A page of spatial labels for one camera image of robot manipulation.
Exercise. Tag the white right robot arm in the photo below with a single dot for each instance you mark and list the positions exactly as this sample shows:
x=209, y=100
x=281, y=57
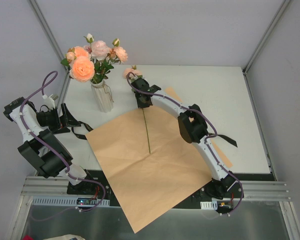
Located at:
x=193, y=128

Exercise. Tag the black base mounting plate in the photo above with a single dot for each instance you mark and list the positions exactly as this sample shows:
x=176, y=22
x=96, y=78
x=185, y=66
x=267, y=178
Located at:
x=95, y=187

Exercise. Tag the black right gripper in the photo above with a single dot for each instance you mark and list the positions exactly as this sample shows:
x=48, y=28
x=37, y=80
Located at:
x=142, y=100

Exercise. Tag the left white cable duct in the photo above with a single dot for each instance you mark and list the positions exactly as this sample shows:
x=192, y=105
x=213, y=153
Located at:
x=68, y=201

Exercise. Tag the white cable duct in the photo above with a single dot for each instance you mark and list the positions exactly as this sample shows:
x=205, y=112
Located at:
x=216, y=204
x=68, y=201

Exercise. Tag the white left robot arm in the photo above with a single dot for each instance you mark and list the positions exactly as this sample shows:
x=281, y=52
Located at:
x=40, y=146

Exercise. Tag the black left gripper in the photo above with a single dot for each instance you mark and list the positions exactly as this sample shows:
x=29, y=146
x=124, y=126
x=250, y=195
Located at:
x=63, y=116

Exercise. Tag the white ribbed ceramic vase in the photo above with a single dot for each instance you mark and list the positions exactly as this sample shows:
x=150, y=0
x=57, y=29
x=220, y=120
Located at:
x=103, y=96

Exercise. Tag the aluminium frame rail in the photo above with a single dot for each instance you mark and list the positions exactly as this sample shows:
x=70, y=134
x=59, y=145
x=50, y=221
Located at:
x=251, y=190

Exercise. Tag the left aluminium corner post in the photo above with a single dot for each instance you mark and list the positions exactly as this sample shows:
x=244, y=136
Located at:
x=46, y=28

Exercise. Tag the aluminium corner post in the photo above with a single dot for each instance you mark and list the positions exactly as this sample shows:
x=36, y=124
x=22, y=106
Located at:
x=266, y=35
x=46, y=28

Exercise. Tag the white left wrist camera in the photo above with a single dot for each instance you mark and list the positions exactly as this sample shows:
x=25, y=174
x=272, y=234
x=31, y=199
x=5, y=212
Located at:
x=50, y=101

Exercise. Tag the right aluminium corner post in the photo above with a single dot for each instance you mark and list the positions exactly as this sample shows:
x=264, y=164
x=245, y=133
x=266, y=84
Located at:
x=266, y=35

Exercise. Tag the red object at bottom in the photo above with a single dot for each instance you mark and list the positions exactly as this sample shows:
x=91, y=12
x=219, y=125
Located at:
x=28, y=237

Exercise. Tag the pink artificial flower bunch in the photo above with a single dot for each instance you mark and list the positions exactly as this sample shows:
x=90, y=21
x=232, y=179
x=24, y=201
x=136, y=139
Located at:
x=131, y=74

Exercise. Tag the right white cable duct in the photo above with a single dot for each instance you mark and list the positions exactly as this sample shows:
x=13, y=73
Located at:
x=216, y=204

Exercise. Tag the green and orange wrapping paper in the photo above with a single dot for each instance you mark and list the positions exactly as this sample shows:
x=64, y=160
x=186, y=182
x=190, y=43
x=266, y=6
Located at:
x=148, y=165

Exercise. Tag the beige cloth at bottom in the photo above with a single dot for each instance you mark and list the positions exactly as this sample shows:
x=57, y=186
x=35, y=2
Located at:
x=66, y=237

